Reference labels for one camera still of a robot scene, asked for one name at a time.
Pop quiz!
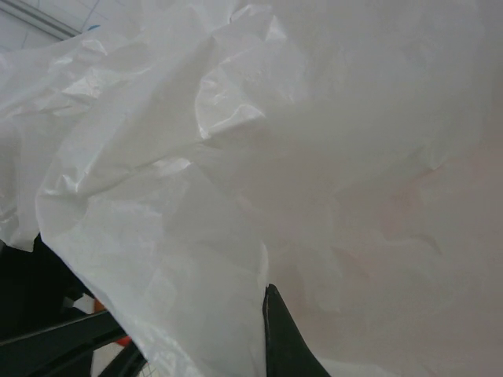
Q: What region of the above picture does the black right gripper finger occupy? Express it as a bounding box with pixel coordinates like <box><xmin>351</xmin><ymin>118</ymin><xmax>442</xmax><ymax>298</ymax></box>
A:
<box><xmin>262</xmin><ymin>282</ymin><xmax>332</xmax><ymax>377</ymax></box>

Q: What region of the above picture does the white plastic bag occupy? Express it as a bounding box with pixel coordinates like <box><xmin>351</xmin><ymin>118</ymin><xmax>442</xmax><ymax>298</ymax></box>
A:
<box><xmin>0</xmin><ymin>0</ymin><xmax>503</xmax><ymax>377</ymax></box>

